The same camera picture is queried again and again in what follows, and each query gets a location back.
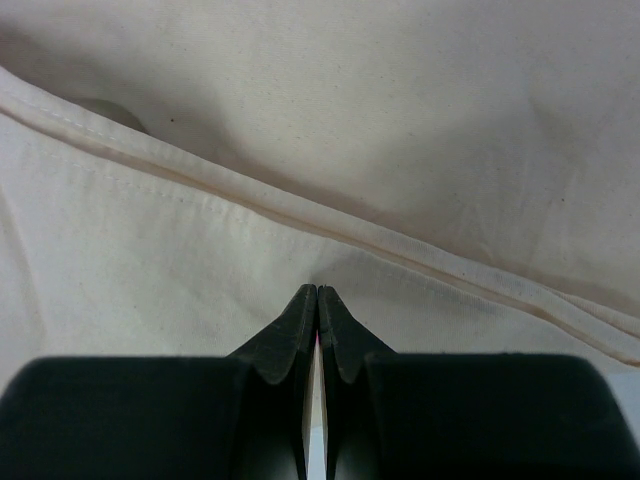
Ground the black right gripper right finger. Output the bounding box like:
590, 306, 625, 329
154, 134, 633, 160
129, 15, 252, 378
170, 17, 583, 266
318, 286, 395, 384

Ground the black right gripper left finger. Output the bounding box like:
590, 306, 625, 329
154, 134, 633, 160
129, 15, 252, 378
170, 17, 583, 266
228, 284, 318, 385

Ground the beige cloth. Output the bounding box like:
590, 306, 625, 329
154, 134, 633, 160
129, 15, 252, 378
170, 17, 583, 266
1, 1, 639, 479

